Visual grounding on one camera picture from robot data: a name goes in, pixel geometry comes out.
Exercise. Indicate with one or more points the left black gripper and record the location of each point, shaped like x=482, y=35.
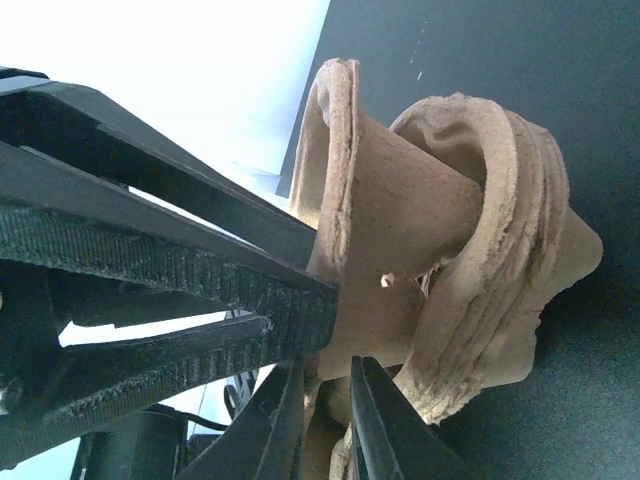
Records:
x=263, y=442

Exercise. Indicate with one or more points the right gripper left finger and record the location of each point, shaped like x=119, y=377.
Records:
x=130, y=270

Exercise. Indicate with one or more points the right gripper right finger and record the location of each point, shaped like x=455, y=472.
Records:
x=389, y=438

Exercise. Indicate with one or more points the brown pulp cup carrier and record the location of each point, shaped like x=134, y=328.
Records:
x=447, y=233

